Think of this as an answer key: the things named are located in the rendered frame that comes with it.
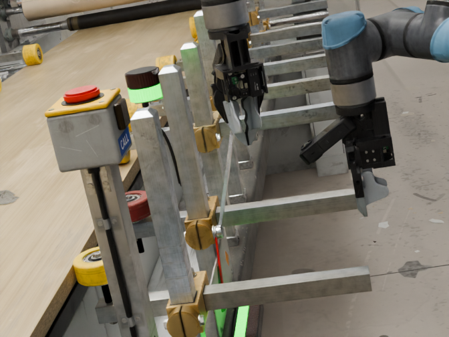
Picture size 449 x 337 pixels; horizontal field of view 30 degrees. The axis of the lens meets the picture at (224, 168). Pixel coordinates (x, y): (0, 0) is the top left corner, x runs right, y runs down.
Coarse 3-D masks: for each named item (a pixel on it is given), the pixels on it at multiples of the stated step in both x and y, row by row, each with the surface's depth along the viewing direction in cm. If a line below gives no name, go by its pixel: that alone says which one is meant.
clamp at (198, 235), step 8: (208, 200) 157; (216, 200) 157; (208, 216) 149; (184, 224) 149; (192, 224) 147; (200, 224) 147; (208, 224) 148; (216, 224) 153; (184, 232) 149; (192, 232) 147; (200, 232) 147; (208, 232) 147; (192, 240) 148; (200, 240) 147; (208, 240) 147; (192, 248) 148; (200, 248) 148
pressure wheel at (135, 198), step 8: (128, 192) 158; (136, 192) 158; (144, 192) 157; (128, 200) 154; (136, 200) 153; (144, 200) 153; (128, 208) 152; (136, 208) 152; (144, 208) 153; (136, 216) 152; (144, 216) 153
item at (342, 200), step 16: (336, 192) 152; (352, 192) 150; (240, 208) 153; (256, 208) 152; (272, 208) 152; (288, 208) 151; (304, 208) 151; (320, 208) 151; (336, 208) 151; (352, 208) 150; (144, 224) 155; (224, 224) 154; (240, 224) 153
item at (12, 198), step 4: (0, 192) 171; (4, 192) 168; (8, 192) 168; (0, 196) 169; (4, 196) 168; (8, 196) 168; (12, 196) 169; (0, 200) 168; (4, 200) 168; (8, 200) 168; (12, 200) 168; (0, 204) 167
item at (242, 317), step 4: (240, 308) 150; (244, 308) 150; (248, 308) 150; (240, 312) 149; (244, 312) 149; (240, 316) 147; (244, 316) 147; (240, 320) 146; (244, 320) 146; (236, 324) 145; (240, 324) 145; (244, 324) 144; (236, 328) 144; (240, 328) 143; (244, 328) 143; (236, 332) 142; (240, 332) 142; (244, 332) 142; (236, 336) 141; (240, 336) 141; (244, 336) 141
